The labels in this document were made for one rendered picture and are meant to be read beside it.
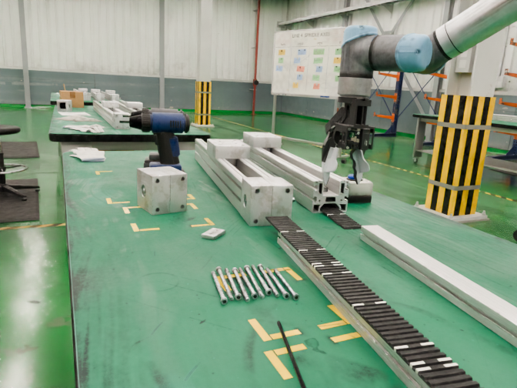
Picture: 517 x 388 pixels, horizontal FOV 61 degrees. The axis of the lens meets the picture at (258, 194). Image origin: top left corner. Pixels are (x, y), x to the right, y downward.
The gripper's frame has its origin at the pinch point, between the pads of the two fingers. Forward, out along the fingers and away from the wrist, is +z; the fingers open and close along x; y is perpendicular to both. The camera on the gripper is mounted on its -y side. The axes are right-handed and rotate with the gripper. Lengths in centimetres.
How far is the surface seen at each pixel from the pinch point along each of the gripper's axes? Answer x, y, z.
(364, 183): 14.0, -12.5, 4.0
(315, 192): -4.4, -4.5, 4.2
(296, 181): -5.1, -16.6, 4.1
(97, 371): -54, 51, 10
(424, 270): -2.0, 37.4, 7.5
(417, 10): 629, -904, -217
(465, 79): 238, -242, -36
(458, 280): -0.1, 43.4, 6.7
